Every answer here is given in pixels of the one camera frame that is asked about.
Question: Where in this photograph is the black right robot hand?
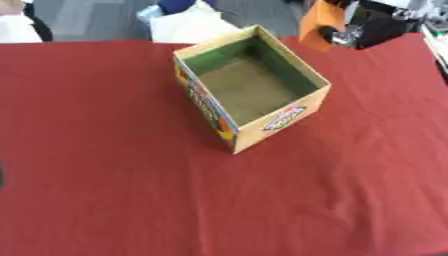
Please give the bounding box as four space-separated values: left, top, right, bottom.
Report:
316 0 412 51

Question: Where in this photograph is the orange block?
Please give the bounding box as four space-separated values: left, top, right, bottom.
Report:
297 0 349 53

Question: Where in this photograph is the tan cardboard box green inside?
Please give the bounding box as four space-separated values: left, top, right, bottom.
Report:
171 24 333 155

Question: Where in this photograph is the white flat panel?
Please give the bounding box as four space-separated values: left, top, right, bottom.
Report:
420 24 448 82

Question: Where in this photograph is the white bag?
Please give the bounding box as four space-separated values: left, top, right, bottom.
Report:
134 0 245 44

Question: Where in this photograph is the person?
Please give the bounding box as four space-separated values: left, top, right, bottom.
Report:
0 0 55 44

